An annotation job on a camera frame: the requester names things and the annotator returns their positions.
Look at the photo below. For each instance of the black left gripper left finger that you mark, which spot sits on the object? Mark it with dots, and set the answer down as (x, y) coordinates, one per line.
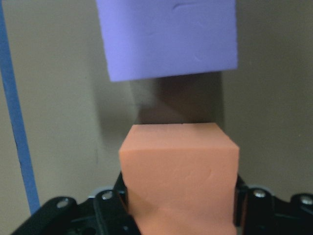
(105, 213)

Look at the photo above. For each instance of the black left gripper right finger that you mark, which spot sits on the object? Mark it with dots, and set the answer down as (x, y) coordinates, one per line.
(259, 212)

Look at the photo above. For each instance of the orange foam cube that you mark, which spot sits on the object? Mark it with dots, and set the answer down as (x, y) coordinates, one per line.
(180, 178)

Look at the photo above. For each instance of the purple foam cube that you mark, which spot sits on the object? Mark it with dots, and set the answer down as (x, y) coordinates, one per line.
(160, 38)

